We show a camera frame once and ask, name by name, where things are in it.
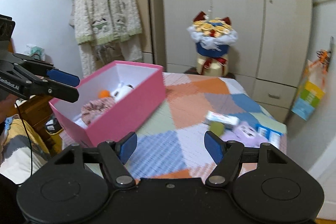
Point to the patchwork blanket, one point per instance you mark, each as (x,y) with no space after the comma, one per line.
(183,108)

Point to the purple plush toy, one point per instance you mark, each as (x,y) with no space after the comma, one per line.
(245,134)

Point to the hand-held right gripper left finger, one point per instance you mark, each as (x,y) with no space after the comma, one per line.
(128,147)

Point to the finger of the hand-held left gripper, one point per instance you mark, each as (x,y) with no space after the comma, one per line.
(65,77)
(60,92)

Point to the grey wooden wardrobe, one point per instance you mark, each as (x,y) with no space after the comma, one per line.
(236,16)

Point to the green white tissue pack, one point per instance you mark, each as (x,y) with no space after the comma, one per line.
(36,52)

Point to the cream knitted cardigan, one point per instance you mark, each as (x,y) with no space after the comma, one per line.
(105,3)

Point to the white plush toy orange beak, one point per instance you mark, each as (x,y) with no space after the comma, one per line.
(122,90)

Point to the black wall hook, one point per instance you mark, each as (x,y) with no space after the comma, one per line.
(331,43)

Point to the blue wipes packet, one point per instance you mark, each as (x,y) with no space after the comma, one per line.
(262,130)
(275,138)

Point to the olive green soft item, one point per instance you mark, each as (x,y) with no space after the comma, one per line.
(216,129)

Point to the pink cardboard box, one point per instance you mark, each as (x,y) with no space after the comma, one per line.
(131,106)

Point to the pink floral cloth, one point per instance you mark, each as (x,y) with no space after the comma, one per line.
(97,108)

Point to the white tissue packet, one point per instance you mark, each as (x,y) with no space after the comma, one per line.
(221,119)

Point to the wooden nightstand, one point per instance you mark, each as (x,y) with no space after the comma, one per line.
(34,108)

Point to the colourful paper gift bag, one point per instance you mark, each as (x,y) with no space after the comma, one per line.
(309,92)

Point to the yellow grey striped cloth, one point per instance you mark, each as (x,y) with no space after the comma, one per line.
(15,140)

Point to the cream fleece robe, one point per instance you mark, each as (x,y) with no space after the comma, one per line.
(126,53)

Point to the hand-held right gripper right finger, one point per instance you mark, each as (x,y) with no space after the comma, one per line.
(214,147)

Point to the flower bouquet blue wrap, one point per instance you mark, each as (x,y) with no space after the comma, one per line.
(212,35)

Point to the white tote bag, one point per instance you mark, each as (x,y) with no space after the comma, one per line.
(71,19)

